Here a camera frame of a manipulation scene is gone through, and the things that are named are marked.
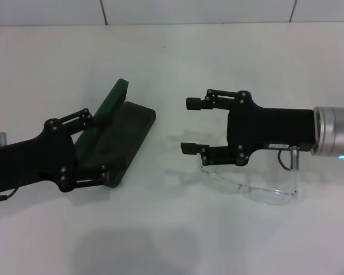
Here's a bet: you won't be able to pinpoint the thin black right cable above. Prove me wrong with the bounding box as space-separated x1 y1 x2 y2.
276 149 293 172

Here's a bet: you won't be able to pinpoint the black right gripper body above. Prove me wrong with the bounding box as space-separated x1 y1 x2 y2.
226 91 316 167

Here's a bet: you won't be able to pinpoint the silver right connector plug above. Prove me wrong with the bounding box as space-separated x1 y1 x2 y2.
290 145 302 171

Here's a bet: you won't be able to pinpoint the green glasses case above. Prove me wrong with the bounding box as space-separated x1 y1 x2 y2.
74 78 157 190

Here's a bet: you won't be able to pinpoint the thin black cable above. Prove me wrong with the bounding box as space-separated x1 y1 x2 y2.
0 186 18 205
276 149 293 172

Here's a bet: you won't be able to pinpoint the thin black left cable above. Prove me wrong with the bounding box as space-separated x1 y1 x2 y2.
0 186 18 205

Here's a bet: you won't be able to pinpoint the clear plastic glasses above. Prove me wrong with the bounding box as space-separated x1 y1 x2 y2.
200 166 302 206

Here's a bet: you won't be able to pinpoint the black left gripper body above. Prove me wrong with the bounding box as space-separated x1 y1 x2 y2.
0 117 77 194

